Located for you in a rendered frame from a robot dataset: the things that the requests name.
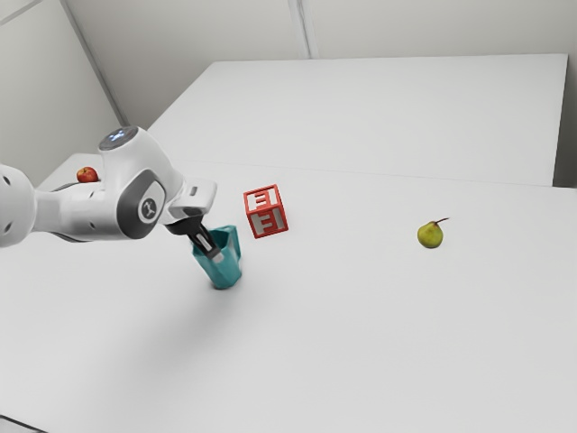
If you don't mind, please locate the red letter block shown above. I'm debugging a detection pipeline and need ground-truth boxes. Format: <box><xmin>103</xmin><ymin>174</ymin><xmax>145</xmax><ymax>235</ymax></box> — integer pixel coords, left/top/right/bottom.
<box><xmin>243</xmin><ymin>183</ymin><xmax>289</xmax><ymax>240</ymax></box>

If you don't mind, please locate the teal faceted mug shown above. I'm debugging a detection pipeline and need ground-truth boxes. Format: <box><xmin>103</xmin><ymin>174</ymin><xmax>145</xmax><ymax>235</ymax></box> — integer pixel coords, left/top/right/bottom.
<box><xmin>191</xmin><ymin>225</ymin><xmax>243</xmax><ymax>290</ymax></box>

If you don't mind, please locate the green pear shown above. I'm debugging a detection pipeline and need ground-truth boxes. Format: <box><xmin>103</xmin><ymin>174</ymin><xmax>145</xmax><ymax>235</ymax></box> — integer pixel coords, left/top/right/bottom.
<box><xmin>417</xmin><ymin>216</ymin><xmax>451</xmax><ymax>250</ymax></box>

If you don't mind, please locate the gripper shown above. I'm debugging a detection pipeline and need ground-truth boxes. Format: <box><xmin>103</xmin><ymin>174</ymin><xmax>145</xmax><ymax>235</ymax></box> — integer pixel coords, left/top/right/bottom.
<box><xmin>164</xmin><ymin>215</ymin><xmax>224</xmax><ymax>264</ymax></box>

